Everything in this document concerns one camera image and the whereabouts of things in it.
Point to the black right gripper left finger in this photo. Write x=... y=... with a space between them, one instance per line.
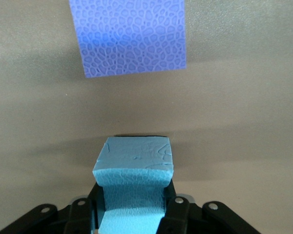
x=78 y=214

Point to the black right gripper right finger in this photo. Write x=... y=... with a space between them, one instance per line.
x=180 y=214

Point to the light blue foam block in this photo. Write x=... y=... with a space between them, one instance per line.
x=136 y=158

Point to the purple foam block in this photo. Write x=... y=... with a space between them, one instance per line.
x=129 y=36

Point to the brown table cover mat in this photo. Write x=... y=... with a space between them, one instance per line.
x=234 y=109

